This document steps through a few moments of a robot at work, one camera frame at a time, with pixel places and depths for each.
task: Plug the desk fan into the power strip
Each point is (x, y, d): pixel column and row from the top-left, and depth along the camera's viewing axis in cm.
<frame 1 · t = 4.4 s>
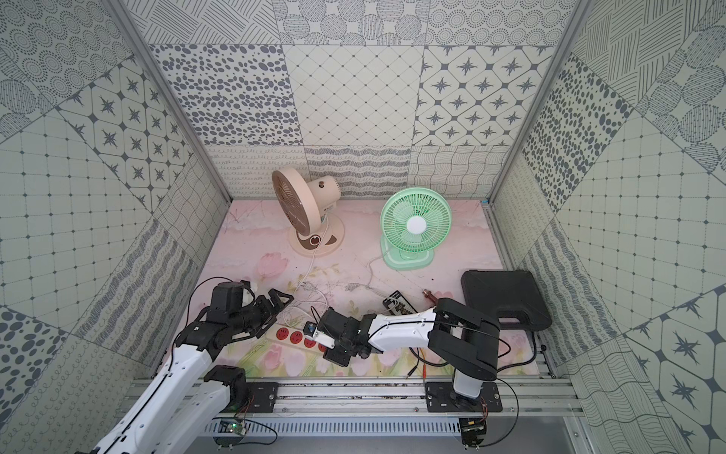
left hand: (282, 301, 80), fingers open
right hand: (335, 345, 83), fingers open
pink desk fan: (308, 206, 84), point 28 cm above the table
green desk fan: (413, 222, 84), point 25 cm above the table
white red power strip: (293, 335, 83), point 4 cm above the table
black plastic tool case: (507, 293, 90), point 6 cm above the table

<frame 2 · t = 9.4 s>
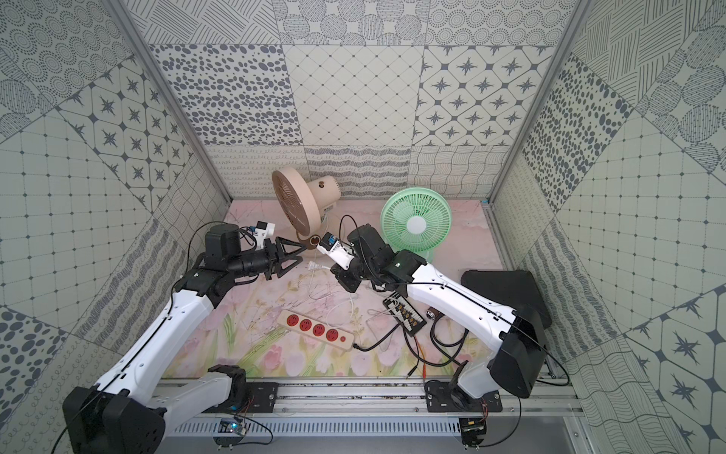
left hand: (300, 245, 72), fingers open
right hand: (336, 270, 75), fingers closed
the named things where they were.

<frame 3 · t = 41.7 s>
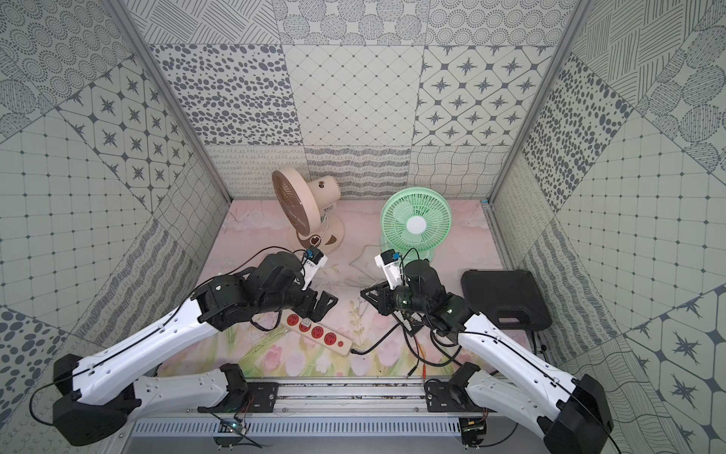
left hand: (321, 283, 68), fingers open
right hand: (364, 295, 72), fingers closed
the named things where they were.

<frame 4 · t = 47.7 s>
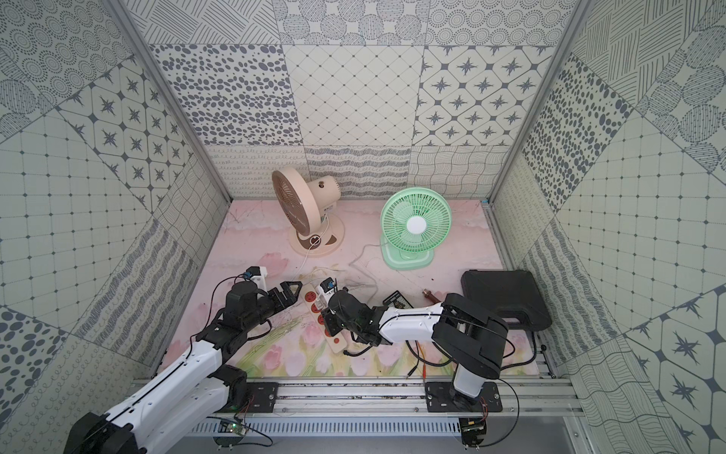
left hand: (288, 283, 83), fingers open
right hand: (326, 313, 85), fingers closed
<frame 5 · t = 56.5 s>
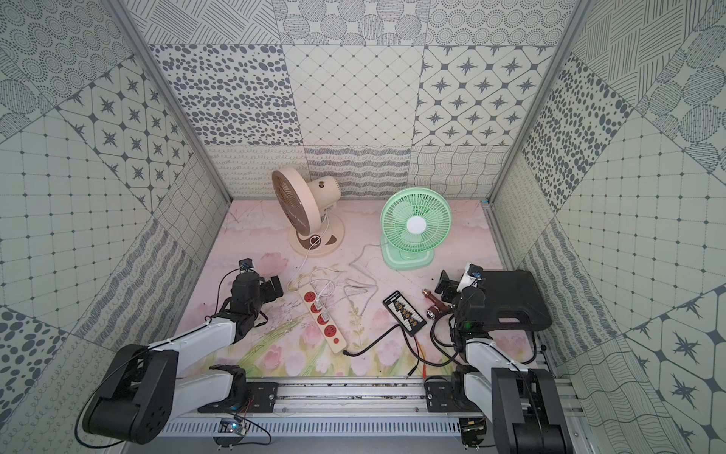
left hand: (258, 277, 90), fingers open
right hand: (457, 277, 89), fingers open
